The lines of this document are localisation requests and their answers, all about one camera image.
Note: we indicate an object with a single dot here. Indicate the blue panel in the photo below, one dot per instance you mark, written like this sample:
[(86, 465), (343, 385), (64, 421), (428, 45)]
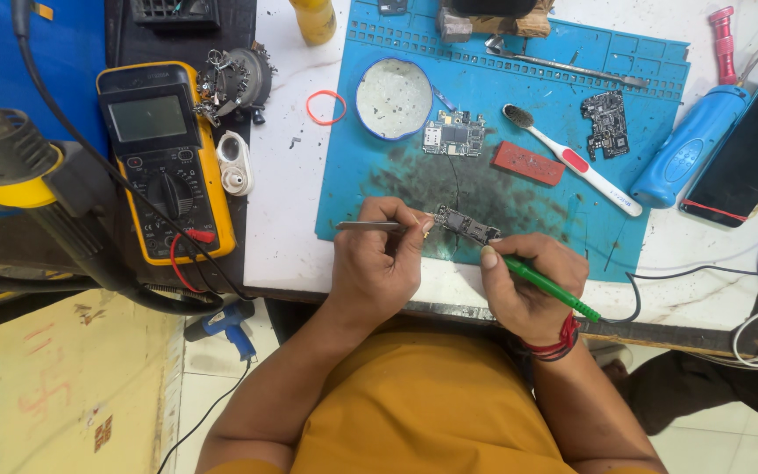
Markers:
[(56, 59)]

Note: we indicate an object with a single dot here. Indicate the black smartphone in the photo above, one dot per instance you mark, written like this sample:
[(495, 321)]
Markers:
[(747, 151)]

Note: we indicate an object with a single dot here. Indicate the black grille box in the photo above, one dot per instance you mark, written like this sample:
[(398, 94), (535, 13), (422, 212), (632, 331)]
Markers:
[(175, 12)]

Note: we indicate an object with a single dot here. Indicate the wooden block with hammer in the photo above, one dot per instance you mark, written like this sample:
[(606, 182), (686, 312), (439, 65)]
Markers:
[(497, 23)]

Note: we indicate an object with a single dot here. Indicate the blue silicone repair mat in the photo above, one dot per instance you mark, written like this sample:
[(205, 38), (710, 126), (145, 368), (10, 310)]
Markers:
[(517, 210)]

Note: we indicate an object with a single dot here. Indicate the red eraser block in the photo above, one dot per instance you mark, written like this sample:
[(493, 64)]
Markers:
[(527, 163)]

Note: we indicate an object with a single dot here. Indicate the metal spudger tool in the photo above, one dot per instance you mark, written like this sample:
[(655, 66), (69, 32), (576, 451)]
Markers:
[(563, 67)]

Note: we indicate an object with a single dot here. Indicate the green soldering iron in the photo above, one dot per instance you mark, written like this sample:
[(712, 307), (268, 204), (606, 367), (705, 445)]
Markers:
[(560, 296)]

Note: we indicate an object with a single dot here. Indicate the person's left hand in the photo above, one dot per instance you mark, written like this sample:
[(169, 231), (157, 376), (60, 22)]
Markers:
[(369, 263)]

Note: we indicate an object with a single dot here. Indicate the green phone circuit board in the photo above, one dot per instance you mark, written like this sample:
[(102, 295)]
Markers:
[(455, 135)]

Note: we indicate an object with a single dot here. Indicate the small metal bit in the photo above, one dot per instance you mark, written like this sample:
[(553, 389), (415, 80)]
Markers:
[(295, 141)]

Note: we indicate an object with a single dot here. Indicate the black multimeter probe lead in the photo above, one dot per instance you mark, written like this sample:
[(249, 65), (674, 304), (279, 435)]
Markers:
[(76, 131)]

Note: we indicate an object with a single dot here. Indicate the yellow digital multimeter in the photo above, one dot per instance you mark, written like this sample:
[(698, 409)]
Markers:
[(155, 158)]

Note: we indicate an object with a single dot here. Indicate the hot air gun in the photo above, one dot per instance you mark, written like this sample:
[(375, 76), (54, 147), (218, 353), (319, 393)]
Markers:
[(30, 184)]

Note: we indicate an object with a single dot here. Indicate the yellow bottle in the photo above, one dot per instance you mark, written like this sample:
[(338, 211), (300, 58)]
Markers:
[(313, 20)]

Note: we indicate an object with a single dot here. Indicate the blue glue gun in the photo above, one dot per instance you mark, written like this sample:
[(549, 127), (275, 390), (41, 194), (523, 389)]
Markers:
[(224, 322)]

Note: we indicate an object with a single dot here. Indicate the red thread wristband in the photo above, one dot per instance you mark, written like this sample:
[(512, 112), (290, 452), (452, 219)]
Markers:
[(560, 343)]

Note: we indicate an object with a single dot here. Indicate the round white blue-rimmed tin dish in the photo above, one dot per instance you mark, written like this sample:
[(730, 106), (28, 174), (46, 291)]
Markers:
[(393, 99)]

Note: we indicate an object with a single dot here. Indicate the blue plastic bottle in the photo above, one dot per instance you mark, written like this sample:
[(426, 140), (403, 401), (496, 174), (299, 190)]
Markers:
[(688, 148)]

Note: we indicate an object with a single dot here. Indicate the yellow cardboard box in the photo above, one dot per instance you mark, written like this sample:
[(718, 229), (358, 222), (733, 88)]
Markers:
[(50, 388)]

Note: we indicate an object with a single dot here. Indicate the black phone circuit board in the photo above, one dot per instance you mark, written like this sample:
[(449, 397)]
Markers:
[(606, 122)]

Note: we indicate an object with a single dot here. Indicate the small dark device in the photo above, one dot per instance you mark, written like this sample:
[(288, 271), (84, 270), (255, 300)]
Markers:
[(392, 6)]

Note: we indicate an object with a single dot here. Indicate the white and red toothbrush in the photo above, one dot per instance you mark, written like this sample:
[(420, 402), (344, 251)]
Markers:
[(576, 161)]

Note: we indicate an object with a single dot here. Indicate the small dark phone circuit board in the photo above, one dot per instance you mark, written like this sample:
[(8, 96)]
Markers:
[(464, 224)]

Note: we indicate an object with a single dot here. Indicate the metal rotary switch part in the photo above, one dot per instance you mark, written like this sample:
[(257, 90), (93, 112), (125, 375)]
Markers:
[(237, 82)]

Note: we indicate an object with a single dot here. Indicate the person's right hand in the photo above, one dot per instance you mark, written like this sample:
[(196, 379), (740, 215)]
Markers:
[(537, 289)]

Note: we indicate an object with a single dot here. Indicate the red multimeter probe lead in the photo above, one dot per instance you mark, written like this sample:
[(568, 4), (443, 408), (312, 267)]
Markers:
[(178, 263)]

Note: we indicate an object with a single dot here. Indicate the small blue flex strip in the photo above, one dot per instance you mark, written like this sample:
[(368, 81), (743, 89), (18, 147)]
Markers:
[(445, 99)]

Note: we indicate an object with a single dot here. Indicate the yellow shirt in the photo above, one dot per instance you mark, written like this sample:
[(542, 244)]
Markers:
[(425, 408)]

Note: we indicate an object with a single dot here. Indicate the orange rubber band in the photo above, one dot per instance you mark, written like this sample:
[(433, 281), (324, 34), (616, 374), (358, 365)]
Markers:
[(308, 112)]

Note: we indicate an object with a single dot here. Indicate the metal tweezers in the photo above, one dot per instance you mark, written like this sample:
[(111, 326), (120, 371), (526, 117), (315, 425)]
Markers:
[(369, 226)]

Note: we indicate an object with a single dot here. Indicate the small white plastic case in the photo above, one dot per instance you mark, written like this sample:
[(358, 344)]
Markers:
[(235, 164)]

